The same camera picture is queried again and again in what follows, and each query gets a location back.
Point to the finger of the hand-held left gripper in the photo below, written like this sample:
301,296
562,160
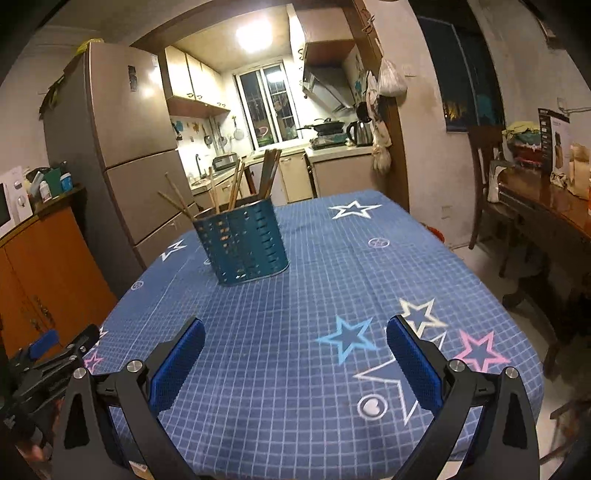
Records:
44,344
76,348

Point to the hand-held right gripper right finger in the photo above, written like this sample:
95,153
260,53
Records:
415,364

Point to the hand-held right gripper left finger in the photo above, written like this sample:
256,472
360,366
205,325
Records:
178,367

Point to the teal perforated utensil holder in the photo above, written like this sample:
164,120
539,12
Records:
244,244

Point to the group of wooden chopsticks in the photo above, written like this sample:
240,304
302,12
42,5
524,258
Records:
269,173

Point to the orange wooden cabinet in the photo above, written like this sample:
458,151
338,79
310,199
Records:
46,277

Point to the red plastic basin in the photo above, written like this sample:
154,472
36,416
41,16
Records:
433,232

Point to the blue checked star tablecloth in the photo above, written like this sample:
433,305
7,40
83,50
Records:
314,277

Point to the white bottle red cap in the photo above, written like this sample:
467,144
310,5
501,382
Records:
45,191

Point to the blue lidded jar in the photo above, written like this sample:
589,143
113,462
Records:
66,182

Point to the green container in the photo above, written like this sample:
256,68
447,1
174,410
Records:
53,180

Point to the dark wooden side table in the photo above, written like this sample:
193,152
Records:
549,230

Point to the dark wooden chair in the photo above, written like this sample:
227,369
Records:
485,184

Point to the cream kitchen base cabinet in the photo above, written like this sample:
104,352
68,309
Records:
346,177
291,184

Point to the kitchen faucet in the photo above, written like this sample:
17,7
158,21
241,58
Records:
199,166

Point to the silver refrigerator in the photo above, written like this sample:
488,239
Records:
124,152

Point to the silver countertop appliance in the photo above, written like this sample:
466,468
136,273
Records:
225,162

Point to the hanging kitchen ladle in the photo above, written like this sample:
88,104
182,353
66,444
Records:
221,134
207,136

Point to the steel electric kettle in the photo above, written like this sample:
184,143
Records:
360,134

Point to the gas stove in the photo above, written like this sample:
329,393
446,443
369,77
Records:
328,141

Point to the bowls with green cloth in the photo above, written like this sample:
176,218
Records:
521,147

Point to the hanging round strainer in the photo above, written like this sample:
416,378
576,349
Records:
238,130

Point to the black wok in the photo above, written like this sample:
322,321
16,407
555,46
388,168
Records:
325,127

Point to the tan paper bag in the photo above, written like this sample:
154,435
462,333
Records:
581,170

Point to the hanging black pan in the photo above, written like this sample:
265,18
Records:
362,111

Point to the black product box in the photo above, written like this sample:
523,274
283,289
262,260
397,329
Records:
554,141

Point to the kitchen window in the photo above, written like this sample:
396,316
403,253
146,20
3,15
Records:
265,108

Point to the yellow green bag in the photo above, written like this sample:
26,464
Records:
69,69

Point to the white hanging towel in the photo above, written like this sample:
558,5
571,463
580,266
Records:
371,87

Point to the white hanging plastic bag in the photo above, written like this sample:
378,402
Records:
392,79

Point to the steel range hood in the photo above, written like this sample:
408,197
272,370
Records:
328,90

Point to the dark curtained window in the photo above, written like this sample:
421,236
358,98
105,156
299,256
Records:
461,74

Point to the kitchen ceiling lamp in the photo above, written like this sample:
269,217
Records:
254,32

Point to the white wall outlet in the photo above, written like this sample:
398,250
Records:
446,212

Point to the wooden stool frame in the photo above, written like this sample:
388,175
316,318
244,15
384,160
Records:
570,429

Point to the cream kitchen wall cabinet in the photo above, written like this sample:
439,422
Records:
323,37
194,83

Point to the white wall switch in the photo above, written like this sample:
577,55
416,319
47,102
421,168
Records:
407,70

